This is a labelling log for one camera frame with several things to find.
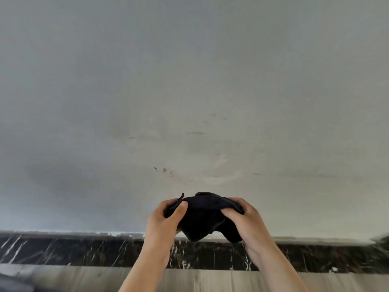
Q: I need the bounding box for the black marble baseboard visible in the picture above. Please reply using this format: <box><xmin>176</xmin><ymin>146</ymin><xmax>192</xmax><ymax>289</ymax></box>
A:
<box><xmin>0</xmin><ymin>230</ymin><xmax>389</xmax><ymax>274</ymax></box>

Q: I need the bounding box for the black cloth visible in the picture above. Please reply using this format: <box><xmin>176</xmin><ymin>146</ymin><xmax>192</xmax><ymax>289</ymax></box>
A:
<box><xmin>164</xmin><ymin>192</ymin><xmax>244</xmax><ymax>244</ymax></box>

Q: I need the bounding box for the person's right hand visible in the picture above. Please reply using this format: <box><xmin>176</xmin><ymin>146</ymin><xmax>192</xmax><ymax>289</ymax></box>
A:
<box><xmin>221</xmin><ymin>198</ymin><xmax>275</xmax><ymax>256</ymax></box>

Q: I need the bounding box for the person's right forearm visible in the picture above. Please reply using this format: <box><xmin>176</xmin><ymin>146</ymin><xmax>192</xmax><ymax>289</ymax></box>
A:
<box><xmin>248</xmin><ymin>238</ymin><xmax>309</xmax><ymax>292</ymax></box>

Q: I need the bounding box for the person's left hand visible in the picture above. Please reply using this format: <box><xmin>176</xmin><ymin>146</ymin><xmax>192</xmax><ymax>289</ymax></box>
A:
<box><xmin>143</xmin><ymin>198</ymin><xmax>188</xmax><ymax>250</ymax></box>

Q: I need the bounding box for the person's left forearm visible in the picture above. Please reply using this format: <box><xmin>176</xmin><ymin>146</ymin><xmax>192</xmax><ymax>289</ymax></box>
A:
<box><xmin>119</xmin><ymin>243</ymin><xmax>172</xmax><ymax>292</ymax></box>

